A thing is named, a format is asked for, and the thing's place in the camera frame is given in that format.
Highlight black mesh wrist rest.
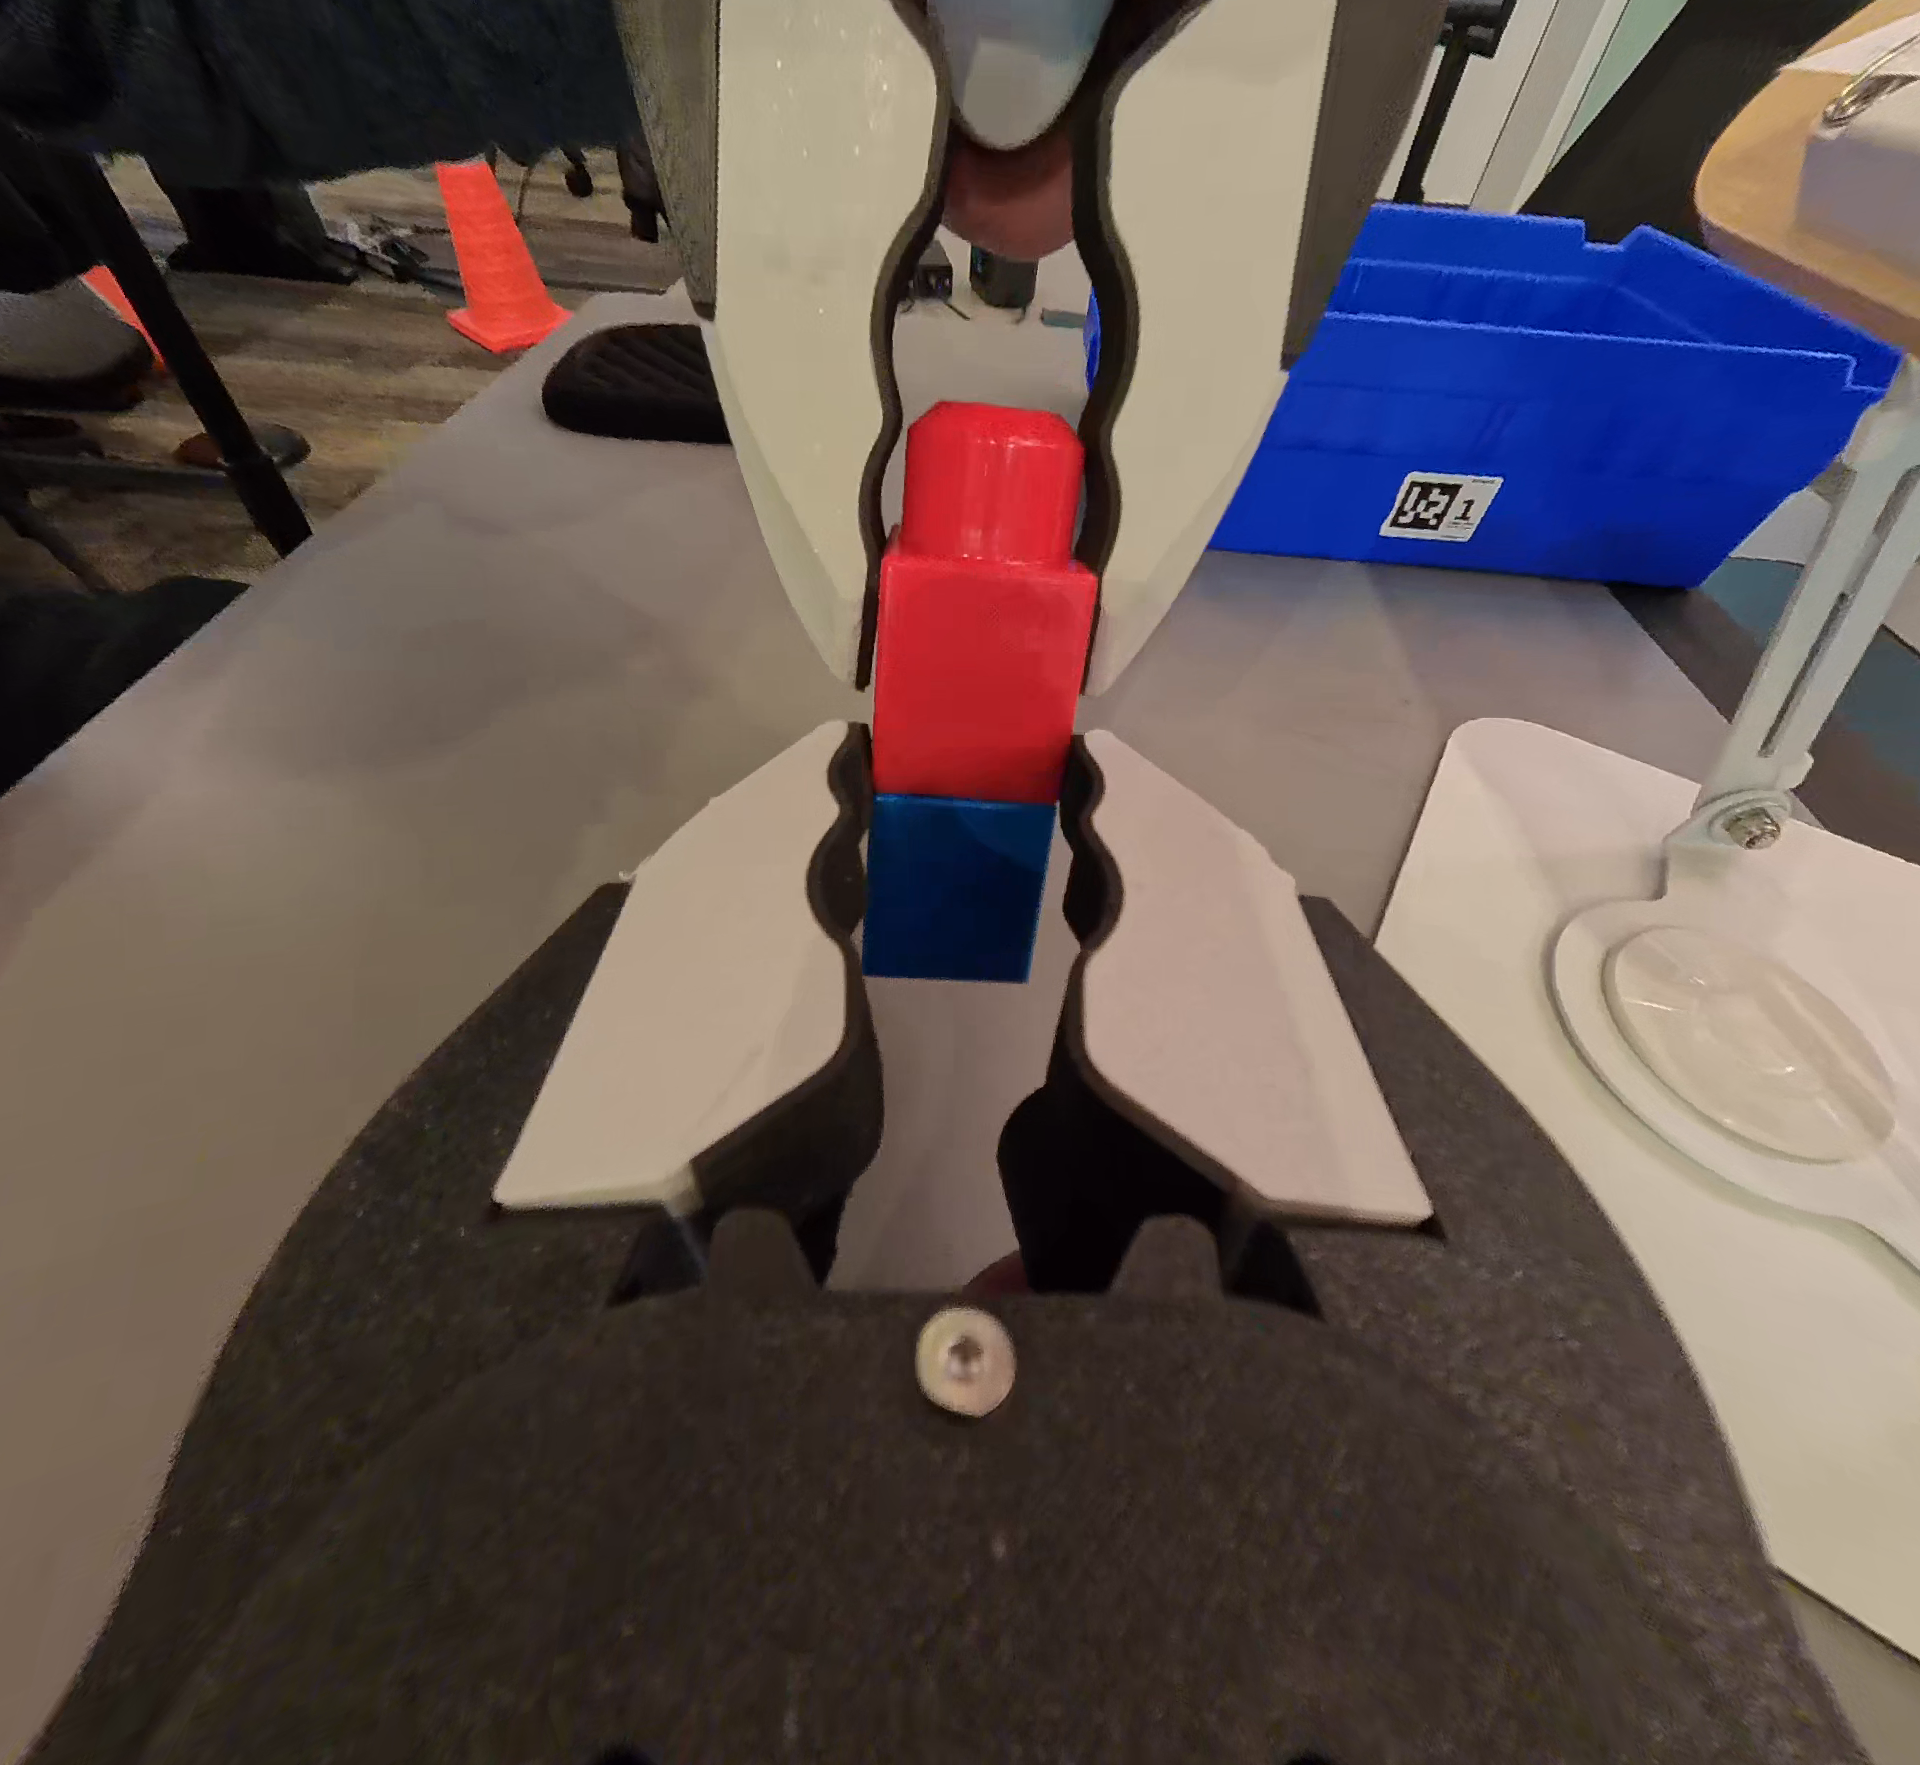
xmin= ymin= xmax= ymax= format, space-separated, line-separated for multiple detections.
xmin=544 ymin=322 xmax=736 ymax=447

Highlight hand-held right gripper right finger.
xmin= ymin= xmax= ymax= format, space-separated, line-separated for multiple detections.
xmin=997 ymin=731 xmax=1433 ymax=1294

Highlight red building block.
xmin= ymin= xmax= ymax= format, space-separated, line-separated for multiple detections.
xmin=871 ymin=400 xmax=1097 ymax=808

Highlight grey desk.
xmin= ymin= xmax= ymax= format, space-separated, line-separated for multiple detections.
xmin=0 ymin=286 xmax=1920 ymax=1765

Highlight white base board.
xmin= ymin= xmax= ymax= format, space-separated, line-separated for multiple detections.
xmin=1373 ymin=717 xmax=1920 ymax=1617

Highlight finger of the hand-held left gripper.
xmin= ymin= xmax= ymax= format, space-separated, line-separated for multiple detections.
xmin=701 ymin=0 xmax=949 ymax=690
xmin=1068 ymin=0 xmax=1345 ymax=700

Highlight blue building block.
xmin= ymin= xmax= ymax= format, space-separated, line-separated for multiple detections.
xmin=859 ymin=792 xmax=1060 ymax=984

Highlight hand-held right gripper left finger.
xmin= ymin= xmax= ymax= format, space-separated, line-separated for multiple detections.
xmin=493 ymin=719 xmax=884 ymax=1300

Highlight orange traffic cone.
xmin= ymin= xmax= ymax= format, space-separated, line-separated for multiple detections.
xmin=81 ymin=265 xmax=170 ymax=374
xmin=435 ymin=160 xmax=575 ymax=351

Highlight blue tagged plastic bin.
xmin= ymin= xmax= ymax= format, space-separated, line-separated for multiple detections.
xmin=1207 ymin=201 xmax=1904 ymax=591

